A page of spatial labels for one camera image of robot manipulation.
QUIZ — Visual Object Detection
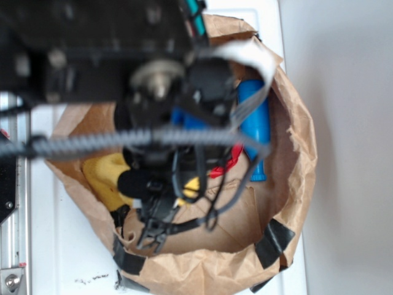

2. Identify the grey coiled cable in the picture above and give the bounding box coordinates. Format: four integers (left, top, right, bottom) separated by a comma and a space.
0, 127, 273, 160

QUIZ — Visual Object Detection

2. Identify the brown paper bag bin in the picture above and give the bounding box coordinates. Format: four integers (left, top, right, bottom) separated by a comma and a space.
43, 14, 318, 295

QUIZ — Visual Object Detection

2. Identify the aluminium frame rail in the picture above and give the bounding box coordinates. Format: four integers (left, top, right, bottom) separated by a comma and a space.
1, 92, 31, 294

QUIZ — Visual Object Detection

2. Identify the black tape strip right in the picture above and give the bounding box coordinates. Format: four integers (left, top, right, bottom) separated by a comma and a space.
255, 219, 295, 269

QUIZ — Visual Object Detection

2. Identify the black tape strip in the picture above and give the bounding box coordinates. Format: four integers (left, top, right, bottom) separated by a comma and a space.
255, 219, 295, 269
113, 235, 147, 275

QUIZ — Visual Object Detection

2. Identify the black tape strip lower left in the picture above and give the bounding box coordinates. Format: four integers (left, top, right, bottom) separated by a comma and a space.
113, 235, 147, 275

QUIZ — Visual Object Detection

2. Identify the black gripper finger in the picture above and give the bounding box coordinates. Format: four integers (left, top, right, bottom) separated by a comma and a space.
136, 197, 179, 253

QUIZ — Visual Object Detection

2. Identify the yellow microfiber cloth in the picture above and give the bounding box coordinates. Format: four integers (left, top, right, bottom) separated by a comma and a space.
82, 152, 186, 212

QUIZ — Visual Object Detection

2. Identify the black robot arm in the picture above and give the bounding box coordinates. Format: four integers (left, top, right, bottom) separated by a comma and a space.
1, 1, 235, 251

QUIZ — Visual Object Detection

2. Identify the blue plastic bottle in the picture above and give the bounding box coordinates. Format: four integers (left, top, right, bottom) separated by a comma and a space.
237, 79, 271, 182

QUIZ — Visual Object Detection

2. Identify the black mounting bracket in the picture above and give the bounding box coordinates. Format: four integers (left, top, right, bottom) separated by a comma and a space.
0, 155, 17, 224

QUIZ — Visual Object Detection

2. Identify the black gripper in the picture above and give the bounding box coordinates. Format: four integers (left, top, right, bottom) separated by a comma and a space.
114, 58, 235, 197

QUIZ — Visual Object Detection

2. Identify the white flat ribbon cable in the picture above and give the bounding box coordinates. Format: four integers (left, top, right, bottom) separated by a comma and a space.
196, 41, 277, 130

